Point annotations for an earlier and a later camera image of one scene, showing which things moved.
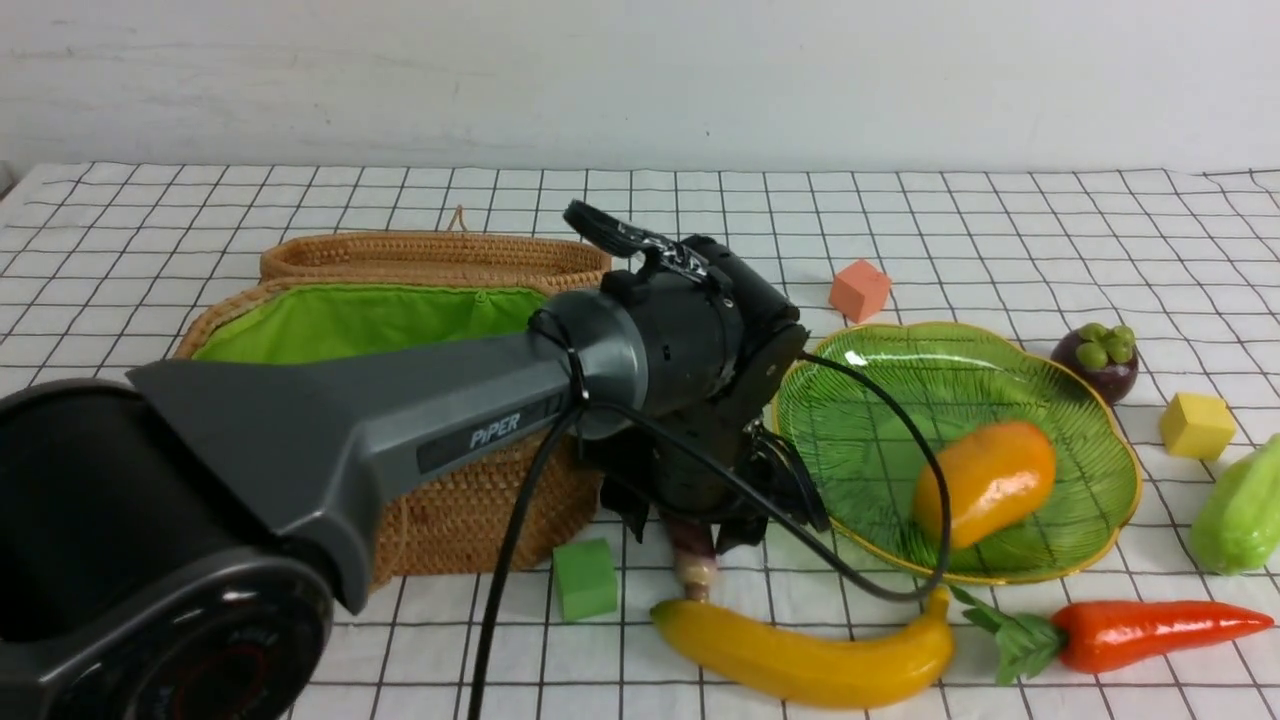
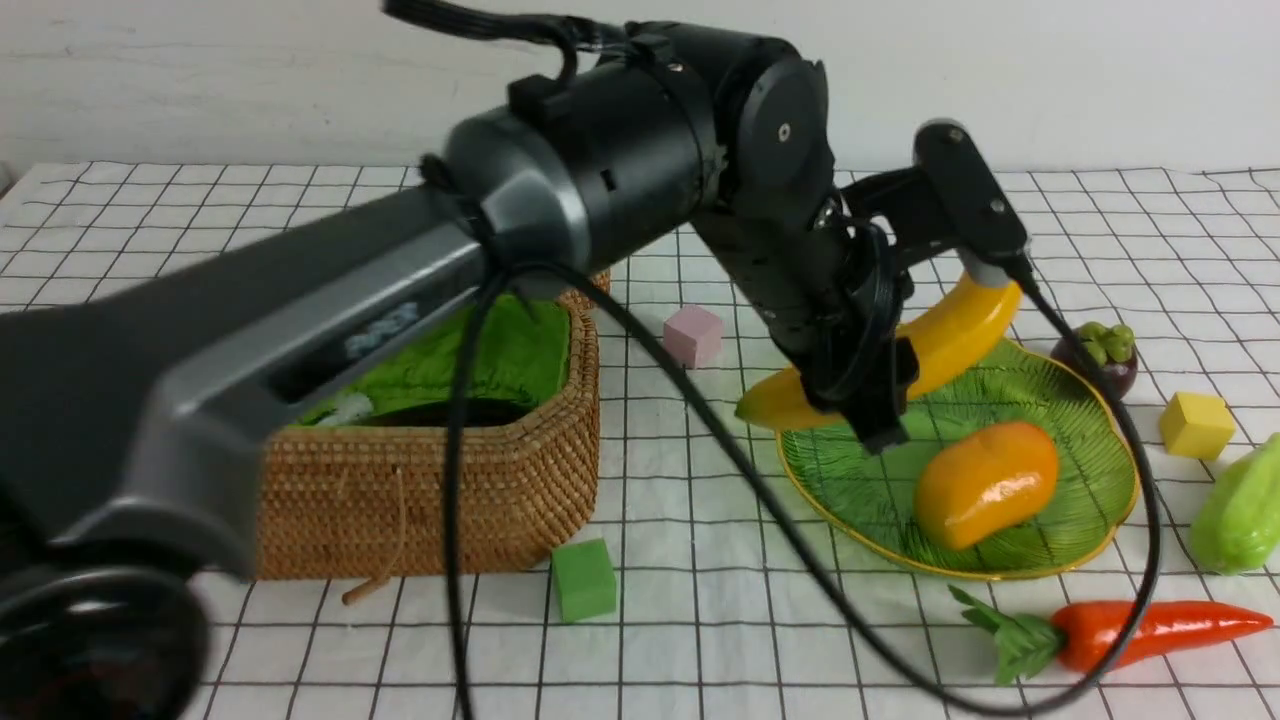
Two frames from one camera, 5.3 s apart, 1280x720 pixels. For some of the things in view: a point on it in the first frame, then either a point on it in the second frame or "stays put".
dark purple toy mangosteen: [1104, 356] stays put
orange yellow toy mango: [998, 475] stays put
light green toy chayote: [1236, 520] stays put
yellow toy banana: [813, 663] → [949, 338]
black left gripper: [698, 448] → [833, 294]
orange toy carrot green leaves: [1098, 635] stays put
